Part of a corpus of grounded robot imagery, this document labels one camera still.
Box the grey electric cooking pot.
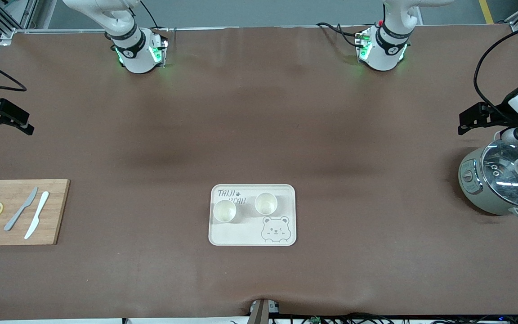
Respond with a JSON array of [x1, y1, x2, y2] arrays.
[[458, 130, 518, 221]]

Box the brown table mat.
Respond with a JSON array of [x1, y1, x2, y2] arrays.
[[0, 25, 518, 321]]

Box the glass pot lid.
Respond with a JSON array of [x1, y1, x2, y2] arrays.
[[481, 139, 518, 208]]

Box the grey plastic knife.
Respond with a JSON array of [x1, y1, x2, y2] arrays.
[[4, 187, 39, 232]]

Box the bamboo cutting board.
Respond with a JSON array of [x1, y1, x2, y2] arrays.
[[0, 179, 71, 246]]

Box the white IKEA cup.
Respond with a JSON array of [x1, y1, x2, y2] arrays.
[[213, 200, 237, 224], [255, 192, 278, 216]]

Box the white plastic knife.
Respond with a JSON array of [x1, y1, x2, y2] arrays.
[[24, 191, 50, 240]]

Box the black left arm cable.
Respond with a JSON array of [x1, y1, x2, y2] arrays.
[[473, 19, 518, 111]]

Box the black base cable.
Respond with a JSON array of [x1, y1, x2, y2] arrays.
[[316, 22, 364, 49]]

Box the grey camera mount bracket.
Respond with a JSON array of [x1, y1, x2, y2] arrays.
[[248, 298, 280, 324]]

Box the beige bear print tray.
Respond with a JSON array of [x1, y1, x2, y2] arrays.
[[208, 184, 297, 247]]

